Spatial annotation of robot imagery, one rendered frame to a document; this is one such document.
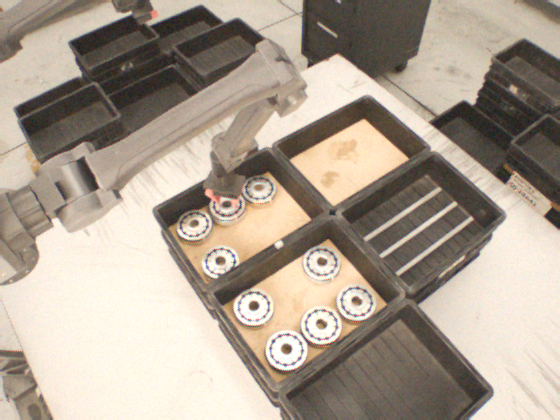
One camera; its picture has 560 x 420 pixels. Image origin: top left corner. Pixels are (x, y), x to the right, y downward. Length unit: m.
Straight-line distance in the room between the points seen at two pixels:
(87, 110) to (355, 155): 1.34
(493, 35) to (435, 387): 3.01
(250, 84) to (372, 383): 0.79
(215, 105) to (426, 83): 2.59
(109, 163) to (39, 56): 3.08
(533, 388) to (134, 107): 2.05
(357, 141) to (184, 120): 0.96
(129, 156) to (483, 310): 1.13
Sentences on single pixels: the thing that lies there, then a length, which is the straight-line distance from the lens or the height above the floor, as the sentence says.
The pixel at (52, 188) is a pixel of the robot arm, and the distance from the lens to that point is 0.72.
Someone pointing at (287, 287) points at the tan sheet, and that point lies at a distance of 1.28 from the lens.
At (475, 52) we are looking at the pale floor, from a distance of 3.61.
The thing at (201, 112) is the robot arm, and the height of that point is 1.50.
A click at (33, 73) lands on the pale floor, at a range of 3.63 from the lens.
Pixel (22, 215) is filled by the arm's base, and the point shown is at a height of 1.48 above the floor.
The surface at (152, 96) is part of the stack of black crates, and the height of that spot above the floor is 0.38.
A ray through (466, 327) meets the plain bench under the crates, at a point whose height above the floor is 0.70.
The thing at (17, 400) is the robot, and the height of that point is 0.25.
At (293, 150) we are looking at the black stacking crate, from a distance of 1.50.
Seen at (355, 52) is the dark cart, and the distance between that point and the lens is 2.66.
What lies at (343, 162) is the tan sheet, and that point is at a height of 0.83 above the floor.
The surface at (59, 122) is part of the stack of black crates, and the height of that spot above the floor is 0.49.
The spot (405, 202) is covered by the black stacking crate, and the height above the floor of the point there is 0.83.
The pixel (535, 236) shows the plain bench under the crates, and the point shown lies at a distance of 1.72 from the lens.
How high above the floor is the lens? 1.99
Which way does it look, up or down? 56 degrees down
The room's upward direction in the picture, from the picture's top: 1 degrees counter-clockwise
